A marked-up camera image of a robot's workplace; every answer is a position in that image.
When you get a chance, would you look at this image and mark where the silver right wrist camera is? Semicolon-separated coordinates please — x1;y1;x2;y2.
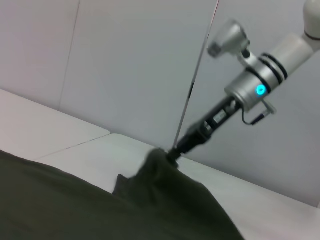
206;18;251;59

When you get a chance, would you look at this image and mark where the right gripper cable with plug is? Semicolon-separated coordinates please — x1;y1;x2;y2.
240;99;278;126

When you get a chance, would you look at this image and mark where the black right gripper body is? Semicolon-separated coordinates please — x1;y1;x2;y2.
174;95;241;156

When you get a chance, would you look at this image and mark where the dark green t-shirt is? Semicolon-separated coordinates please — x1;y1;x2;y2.
0;147;247;240

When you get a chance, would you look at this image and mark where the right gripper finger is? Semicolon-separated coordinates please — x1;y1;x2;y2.
166;148;182;167

